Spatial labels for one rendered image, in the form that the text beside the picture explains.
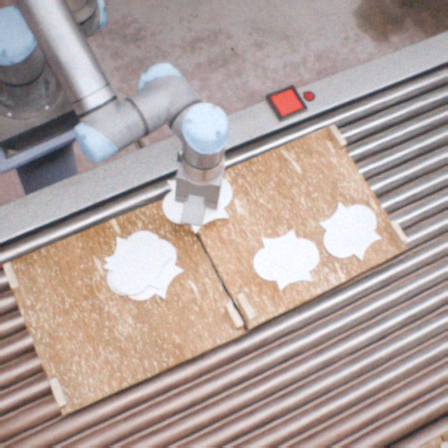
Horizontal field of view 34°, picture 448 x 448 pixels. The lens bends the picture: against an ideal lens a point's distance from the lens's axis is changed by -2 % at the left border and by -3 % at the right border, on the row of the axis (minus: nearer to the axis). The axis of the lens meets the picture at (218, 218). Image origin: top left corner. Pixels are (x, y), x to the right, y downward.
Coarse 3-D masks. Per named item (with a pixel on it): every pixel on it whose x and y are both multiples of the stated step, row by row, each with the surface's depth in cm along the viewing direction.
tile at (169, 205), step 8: (168, 184) 152; (224, 184) 152; (224, 192) 151; (168, 200) 150; (224, 200) 151; (168, 208) 149; (176, 208) 149; (208, 208) 150; (168, 216) 148; (176, 216) 149; (208, 216) 149; (216, 216) 149; (224, 216) 149; (176, 224) 148; (184, 224) 148
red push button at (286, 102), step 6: (288, 90) 180; (276, 96) 179; (282, 96) 179; (288, 96) 180; (294, 96) 180; (276, 102) 179; (282, 102) 179; (288, 102) 179; (294, 102) 179; (282, 108) 178; (288, 108) 178; (294, 108) 178; (300, 108) 179; (282, 114) 177
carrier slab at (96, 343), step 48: (96, 240) 160; (192, 240) 162; (48, 288) 155; (96, 288) 156; (192, 288) 158; (48, 336) 151; (96, 336) 152; (144, 336) 153; (192, 336) 153; (240, 336) 155; (96, 384) 148
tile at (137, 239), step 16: (128, 240) 158; (144, 240) 158; (128, 256) 157; (144, 256) 157; (160, 256) 157; (128, 272) 155; (144, 272) 155; (160, 272) 156; (128, 288) 154; (144, 288) 154
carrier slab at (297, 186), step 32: (256, 160) 171; (288, 160) 172; (320, 160) 172; (352, 160) 173; (256, 192) 168; (288, 192) 168; (320, 192) 169; (352, 192) 170; (224, 224) 164; (256, 224) 165; (288, 224) 165; (384, 224) 167; (224, 256) 161; (320, 256) 163; (352, 256) 163; (384, 256) 164; (256, 288) 159; (288, 288) 159; (320, 288) 160; (256, 320) 156
